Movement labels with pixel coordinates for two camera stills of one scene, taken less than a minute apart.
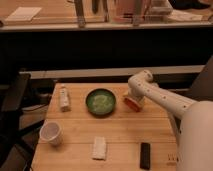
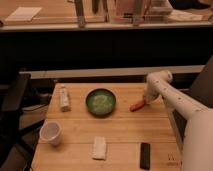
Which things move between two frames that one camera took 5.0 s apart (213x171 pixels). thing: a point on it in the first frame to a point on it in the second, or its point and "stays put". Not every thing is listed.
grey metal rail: [109, 72] stays put
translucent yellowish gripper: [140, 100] to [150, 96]
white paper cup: [52, 132] stays put
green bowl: [100, 102] stays put
